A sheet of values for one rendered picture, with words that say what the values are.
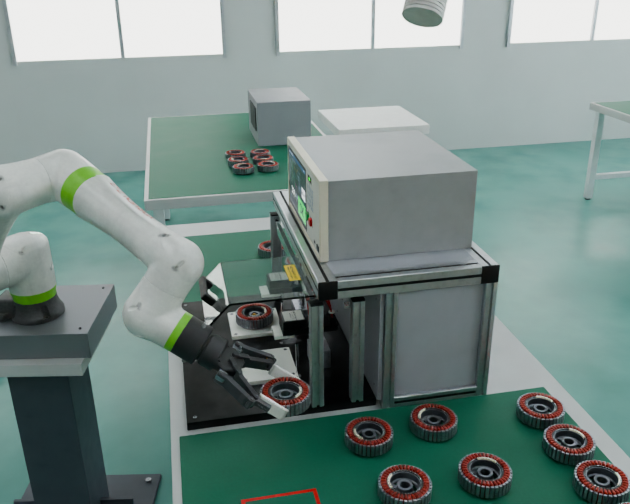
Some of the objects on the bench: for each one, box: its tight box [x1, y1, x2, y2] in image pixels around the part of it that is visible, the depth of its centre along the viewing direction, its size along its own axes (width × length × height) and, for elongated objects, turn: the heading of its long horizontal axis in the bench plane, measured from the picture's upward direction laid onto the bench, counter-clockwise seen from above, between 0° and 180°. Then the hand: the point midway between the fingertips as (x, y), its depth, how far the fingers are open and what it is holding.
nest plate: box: [228, 308, 279, 340], centre depth 210 cm, size 15×15×1 cm
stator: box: [345, 416, 393, 457], centre depth 162 cm, size 11×11×4 cm
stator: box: [378, 464, 432, 504], centre depth 146 cm, size 11×11×4 cm
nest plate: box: [241, 347, 299, 385], centre depth 188 cm, size 15×15×1 cm
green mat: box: [179, 387, 630, 504], centre depth 146 cm, size 94×61×1 cm, turn 103°
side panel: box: [379, 282, 498, 409], centre depth 172 cm, size 28×3×32 cm, turn 103°
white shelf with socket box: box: [318, 106, 430, 135], centre depth 283 cm, size 35×37×46 cm
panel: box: [330, 294, 385, 400], centre depth 198 cm, size 1×66×30 cm, turn 13°
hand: (284, 394), depth 153 cm, fingers closed on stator, 11 cm apart
